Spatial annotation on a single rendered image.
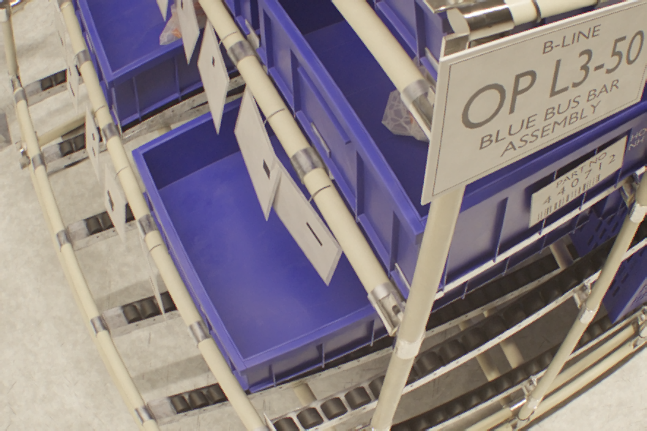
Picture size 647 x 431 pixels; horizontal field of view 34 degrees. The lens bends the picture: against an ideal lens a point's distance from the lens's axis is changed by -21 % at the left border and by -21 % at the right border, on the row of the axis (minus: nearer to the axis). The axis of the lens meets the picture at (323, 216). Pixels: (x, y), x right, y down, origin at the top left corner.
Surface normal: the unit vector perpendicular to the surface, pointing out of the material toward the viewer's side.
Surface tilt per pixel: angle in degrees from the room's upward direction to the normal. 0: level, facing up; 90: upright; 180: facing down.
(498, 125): 90
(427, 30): 98
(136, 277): 0
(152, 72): 90
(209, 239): 3
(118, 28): 3
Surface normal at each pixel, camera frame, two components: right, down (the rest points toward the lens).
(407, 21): -0.89, 0.44
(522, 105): 0.46, 0.79
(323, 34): -0.03, -0.46
